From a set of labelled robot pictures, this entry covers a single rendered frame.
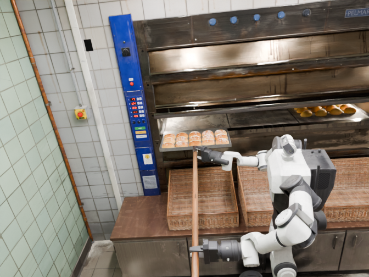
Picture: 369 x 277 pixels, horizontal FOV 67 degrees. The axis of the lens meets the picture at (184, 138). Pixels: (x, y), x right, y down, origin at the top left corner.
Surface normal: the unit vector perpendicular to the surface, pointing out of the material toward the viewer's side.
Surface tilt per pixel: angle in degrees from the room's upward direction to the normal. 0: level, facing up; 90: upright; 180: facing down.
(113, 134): 90
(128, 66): 90
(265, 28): 90
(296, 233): 62
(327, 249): 91
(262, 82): 70
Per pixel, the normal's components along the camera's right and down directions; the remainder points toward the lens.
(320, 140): -0.07, 0.11
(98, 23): -0.04, 0.44
